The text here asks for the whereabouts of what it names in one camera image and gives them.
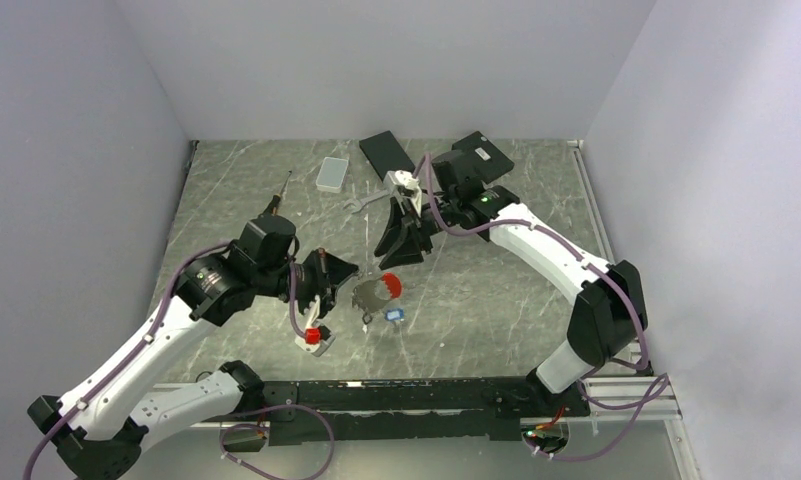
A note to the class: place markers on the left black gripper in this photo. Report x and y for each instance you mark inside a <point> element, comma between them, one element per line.
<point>328,273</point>

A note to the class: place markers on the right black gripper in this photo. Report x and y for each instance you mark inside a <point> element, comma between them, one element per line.
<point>410,243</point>

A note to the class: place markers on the grey key holder red handle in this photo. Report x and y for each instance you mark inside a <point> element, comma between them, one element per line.
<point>372,295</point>

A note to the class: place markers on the blue key tag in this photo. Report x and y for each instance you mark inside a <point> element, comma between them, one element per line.
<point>394,315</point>

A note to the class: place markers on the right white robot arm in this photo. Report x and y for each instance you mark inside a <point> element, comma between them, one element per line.
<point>457,193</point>

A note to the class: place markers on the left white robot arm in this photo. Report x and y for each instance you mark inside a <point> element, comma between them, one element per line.
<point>101,427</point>

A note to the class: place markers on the silver open-end wrench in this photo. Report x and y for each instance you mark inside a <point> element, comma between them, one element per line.
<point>356,205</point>

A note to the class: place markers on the black box left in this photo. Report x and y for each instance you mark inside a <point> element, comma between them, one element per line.
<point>384,153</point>

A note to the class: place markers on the black box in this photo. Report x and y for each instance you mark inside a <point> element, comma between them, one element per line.
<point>384,153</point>
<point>480,159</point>

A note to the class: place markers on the small white plastic box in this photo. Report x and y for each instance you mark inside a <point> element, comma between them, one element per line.
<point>332,175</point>

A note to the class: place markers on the yellow black screwdriver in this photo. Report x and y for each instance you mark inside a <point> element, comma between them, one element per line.
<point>273,205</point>

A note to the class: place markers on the black box right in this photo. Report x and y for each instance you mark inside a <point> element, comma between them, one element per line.
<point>480,159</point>

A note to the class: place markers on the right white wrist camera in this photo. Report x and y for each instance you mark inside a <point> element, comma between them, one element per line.
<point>405,187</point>

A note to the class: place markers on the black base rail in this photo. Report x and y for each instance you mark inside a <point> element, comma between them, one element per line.
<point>310,425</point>

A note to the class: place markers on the aluminium frame rail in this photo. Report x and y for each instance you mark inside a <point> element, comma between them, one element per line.
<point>612,397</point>

